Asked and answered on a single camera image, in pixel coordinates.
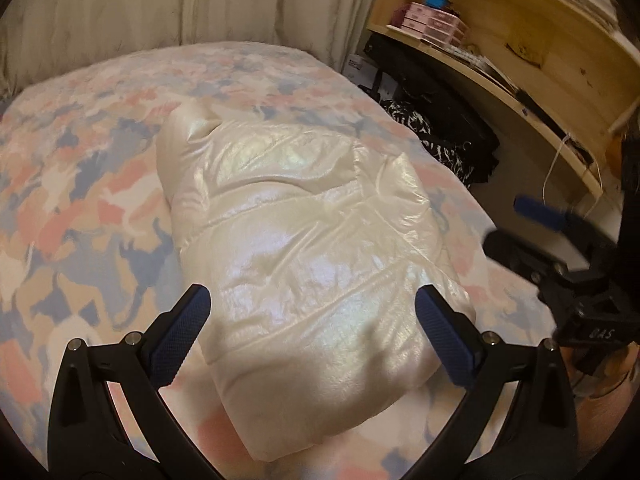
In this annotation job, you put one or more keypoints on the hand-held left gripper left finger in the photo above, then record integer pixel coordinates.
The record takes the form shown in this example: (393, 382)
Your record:
(177, 340)

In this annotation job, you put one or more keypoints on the black bag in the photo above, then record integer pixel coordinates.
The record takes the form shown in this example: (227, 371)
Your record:
(460, 125)

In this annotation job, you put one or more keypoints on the pink drawer organizer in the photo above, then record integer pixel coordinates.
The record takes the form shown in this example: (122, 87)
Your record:
(435, 25)

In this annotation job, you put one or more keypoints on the cream curtain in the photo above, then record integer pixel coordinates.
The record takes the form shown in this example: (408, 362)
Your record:
(175, 5)

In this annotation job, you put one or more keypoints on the printed pastel blanket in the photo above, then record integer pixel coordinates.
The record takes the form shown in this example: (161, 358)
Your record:
(75, 200)

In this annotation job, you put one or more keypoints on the blue small box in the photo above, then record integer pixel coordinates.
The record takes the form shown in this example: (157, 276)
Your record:
(436, 0)

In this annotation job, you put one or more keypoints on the wooden shelf desk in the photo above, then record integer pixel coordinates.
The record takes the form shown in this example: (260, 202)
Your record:
(525, 35)

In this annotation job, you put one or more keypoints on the white cardboard box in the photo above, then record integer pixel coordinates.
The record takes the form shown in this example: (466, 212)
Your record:
(361, 67)

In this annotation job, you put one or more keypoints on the black and white patterned cloth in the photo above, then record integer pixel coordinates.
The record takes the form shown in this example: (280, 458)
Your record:
(415, 122)

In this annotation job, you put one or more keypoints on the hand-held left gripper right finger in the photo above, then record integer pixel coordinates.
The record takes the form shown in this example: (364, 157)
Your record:
(447, 340)

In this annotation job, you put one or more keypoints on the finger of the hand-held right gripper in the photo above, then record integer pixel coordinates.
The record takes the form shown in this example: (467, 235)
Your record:
(542, 212)
(515, 255)

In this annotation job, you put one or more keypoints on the cream puffer jacket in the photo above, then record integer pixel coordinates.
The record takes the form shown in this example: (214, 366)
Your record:
(310, 260)

